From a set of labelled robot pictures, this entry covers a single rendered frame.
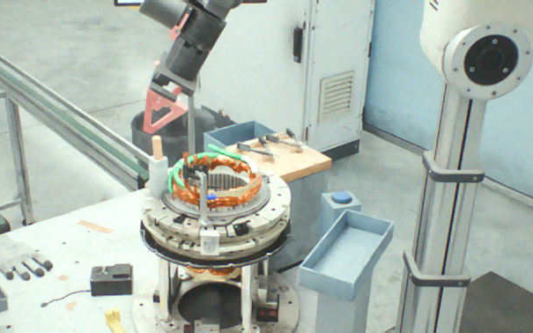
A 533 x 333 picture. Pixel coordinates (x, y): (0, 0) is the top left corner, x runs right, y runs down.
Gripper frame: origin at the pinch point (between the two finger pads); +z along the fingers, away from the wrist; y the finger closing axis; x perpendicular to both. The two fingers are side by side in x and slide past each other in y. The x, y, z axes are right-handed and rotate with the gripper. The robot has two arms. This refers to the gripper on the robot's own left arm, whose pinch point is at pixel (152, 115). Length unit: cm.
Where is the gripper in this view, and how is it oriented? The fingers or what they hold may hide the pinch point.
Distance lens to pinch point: 117.6
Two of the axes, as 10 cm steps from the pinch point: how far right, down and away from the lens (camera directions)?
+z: -5.1, 7.7, 3.8
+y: 0.3, 4.5, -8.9
